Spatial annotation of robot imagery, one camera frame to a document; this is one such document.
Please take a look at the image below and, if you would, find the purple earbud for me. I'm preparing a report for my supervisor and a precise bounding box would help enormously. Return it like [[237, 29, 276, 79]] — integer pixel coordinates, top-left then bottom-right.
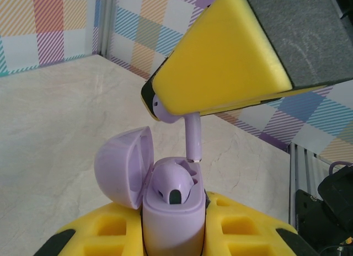
[[151, 160, 194, 206], [151, 92, 204, 164]]

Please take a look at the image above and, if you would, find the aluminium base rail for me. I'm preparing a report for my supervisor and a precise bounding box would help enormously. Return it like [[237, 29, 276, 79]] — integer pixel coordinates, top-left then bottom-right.
[[288, 142, 331, 230]]

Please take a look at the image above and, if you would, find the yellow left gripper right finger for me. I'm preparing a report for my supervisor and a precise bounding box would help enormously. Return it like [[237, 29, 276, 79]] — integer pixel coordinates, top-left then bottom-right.
[[203, 191, 318, 256]]

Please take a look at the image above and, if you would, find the aluminium right upright post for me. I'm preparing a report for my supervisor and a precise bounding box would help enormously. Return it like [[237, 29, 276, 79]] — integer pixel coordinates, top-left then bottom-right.
[[99, 0, 115, 57]]

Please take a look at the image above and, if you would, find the purple earbud charging case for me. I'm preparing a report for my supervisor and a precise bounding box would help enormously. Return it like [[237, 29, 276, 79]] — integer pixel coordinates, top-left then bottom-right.
[[94, 125, 208, 256]]

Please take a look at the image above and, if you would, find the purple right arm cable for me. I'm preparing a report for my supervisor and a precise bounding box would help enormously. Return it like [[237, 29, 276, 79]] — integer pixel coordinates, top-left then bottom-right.
[[329, 161, 353, 174]]

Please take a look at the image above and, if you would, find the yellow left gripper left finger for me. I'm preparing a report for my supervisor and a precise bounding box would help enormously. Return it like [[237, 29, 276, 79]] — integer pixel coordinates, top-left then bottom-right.
[[33, 202, 145, 256]]

